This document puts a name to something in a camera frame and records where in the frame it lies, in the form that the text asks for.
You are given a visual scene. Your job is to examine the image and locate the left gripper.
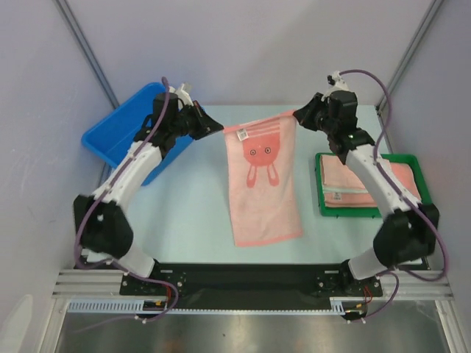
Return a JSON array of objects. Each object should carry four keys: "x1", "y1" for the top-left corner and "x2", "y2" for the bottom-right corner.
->
[{"x1": 170, "y1": 101, "x2": 223, "y2": 141}]

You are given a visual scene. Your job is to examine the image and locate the light pink embroidered towel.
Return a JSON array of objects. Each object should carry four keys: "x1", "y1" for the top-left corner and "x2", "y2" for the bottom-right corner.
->
[{"x1": 320, "y1": 154, "x2": 365, "y2": 190}]

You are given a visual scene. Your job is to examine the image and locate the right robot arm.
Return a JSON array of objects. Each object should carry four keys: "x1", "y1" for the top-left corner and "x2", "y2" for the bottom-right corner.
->
[{"x1": 294, "y1": 90, "x2": 439, "y2": 296}]

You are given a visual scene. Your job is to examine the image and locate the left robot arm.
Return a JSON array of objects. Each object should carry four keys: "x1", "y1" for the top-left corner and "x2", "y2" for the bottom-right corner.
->
[{"x1": 73, "y1": 84, "x2": 223, "y2": 294}]

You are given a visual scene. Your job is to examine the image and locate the blue plastic bin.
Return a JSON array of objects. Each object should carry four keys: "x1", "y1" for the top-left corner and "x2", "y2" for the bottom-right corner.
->
[{"x1": 82, "y1": 82, "x2": 193, "y2": 186}]

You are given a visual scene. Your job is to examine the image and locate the green plastic tray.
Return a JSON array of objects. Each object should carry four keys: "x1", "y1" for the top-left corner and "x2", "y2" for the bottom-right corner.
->
[{"x1": 314, "y1": 153, "x2": 432, "y2": 218}]

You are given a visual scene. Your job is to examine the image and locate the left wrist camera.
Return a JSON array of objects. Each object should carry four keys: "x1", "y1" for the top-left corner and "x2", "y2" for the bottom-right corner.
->
[{"x1": 169, "y1": 82, "x2": 194, "y2": 109}]

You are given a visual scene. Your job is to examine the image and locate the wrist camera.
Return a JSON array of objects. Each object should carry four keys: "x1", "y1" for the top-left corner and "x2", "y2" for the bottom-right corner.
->
[
  {"x1": 169, "y1": 82, "x2": 194, "y2": 109},
  {"x1": 322, "y1": 71, "x2": 350, "y2": 101}
]

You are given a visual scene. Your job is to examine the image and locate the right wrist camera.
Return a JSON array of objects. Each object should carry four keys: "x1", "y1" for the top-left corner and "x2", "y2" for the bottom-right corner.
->
[{"x1": 322, "y1": 71, "x2": 350, "y2": 101}]

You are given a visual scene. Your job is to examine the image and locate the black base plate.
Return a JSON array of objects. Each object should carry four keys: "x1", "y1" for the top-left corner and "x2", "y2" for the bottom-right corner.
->
[{"x1": 73, "y1": 257, "x2": 430, "y2": 312}]

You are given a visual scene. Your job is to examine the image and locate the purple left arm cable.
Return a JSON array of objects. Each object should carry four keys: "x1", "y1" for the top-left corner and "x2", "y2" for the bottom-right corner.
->
[{"x1": 72, "y1": 76, "x2": 181, "y2": 334}]

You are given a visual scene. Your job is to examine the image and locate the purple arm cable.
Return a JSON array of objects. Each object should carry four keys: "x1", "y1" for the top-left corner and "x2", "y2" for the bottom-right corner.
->
[
  {"x1": 72, "y1": 76, "x2": 181, "y2": 334},
  {"x1": 338, "y1": 68, "x2": 450, "y2": 324}
]

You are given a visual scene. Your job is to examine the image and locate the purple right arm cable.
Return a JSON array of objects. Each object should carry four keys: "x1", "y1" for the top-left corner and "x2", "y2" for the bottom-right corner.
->
[{"x1": 338, "y1": 68, "x2": 450, "y2": 324}]

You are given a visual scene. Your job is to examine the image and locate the aluminium frame rail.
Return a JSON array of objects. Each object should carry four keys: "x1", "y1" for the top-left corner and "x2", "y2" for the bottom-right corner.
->
[{"x1": 52, "y1": 269, "x2": 454, "y2": 301}]

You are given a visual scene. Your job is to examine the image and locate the white slotted cable duct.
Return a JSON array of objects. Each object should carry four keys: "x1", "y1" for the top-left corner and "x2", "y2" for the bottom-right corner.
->
[{"x1": 68, "y1": 299, "x2": 168, "y2": 314}]

